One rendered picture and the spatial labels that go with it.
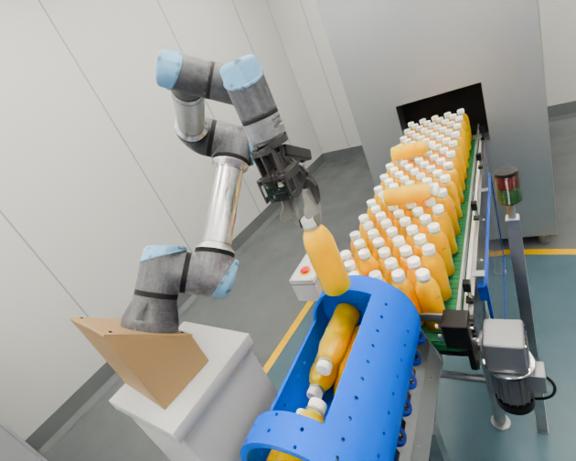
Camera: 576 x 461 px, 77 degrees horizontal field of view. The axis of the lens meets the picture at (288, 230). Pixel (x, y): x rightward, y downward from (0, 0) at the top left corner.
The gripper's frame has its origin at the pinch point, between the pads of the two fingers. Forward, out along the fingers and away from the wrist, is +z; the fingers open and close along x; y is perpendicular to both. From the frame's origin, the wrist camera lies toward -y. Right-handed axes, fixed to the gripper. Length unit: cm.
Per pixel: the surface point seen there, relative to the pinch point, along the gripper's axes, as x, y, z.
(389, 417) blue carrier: 14.2, 21.6, 34.6
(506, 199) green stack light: 35, -49, 27
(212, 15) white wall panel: -243, -341, -108
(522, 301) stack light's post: 35, -51, 69
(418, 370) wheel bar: 11, -5, 53
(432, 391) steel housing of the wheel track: 13, -4, 60
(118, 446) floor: -206, 12, 145
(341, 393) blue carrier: 7.7, 24.2, 25.6
